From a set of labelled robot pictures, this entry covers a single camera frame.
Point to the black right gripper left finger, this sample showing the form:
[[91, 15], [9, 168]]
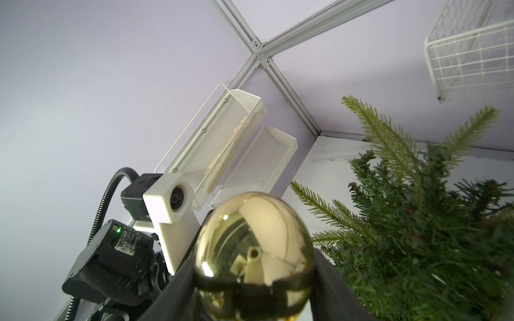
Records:
[[179, 300]]

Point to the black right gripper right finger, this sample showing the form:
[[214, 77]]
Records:
[[331, 299]]

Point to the shiny gold ball ornament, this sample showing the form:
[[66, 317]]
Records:
[[254, 260]]

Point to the small green christmas tree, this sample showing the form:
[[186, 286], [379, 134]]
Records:
[[416, 249]]

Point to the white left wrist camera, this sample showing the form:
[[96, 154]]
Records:
[[161, 204]]

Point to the white mesh double wall shelf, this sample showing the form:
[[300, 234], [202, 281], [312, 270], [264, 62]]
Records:
[[226, 150]]

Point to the white wire wall basket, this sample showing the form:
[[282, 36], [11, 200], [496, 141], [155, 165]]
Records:
[[469, 51]]

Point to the aluminium frame corner post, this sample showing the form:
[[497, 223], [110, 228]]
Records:
[[262, 53]]

